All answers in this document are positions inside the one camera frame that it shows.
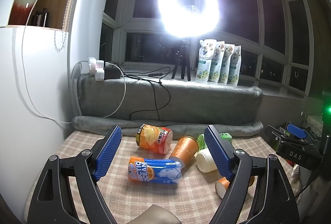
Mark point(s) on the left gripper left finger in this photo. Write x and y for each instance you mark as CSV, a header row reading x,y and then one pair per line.
x,y
52,200

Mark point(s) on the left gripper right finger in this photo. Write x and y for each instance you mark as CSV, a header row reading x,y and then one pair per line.
x,y
273,200

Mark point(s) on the cream white cup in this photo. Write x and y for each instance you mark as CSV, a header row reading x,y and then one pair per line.
x,y
205,162

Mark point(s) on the orange patterned paper cup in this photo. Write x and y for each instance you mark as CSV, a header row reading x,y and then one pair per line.
x,y
221,187

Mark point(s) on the red yellow snack cup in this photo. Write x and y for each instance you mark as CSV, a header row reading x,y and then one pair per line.
x,y
153,138

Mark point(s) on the plain orange paper cup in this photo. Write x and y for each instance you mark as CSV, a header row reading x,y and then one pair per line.
x,y
184,150

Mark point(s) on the gloved left hand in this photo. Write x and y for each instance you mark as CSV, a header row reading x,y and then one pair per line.
x,y
156,215

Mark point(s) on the plaid table mat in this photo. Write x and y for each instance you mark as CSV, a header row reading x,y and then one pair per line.
x,y
192,200

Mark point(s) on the green tea bottle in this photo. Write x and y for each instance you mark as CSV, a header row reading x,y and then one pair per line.
x,y
202,140

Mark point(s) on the black power adapter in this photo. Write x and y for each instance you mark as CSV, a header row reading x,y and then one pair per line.
x,y
111,71

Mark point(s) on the white power strip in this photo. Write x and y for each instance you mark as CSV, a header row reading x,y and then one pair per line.
x,y
96,67

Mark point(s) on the grey folded blanket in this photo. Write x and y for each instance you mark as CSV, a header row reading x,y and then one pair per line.
x,y
184,107

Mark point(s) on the black tripod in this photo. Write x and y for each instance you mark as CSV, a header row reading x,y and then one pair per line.
x,y
182,58

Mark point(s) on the dark bottles on shelf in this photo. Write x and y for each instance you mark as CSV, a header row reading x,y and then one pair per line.
x,y
40,19

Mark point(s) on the ring light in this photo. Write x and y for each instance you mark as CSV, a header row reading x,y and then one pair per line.
x,y
189,18

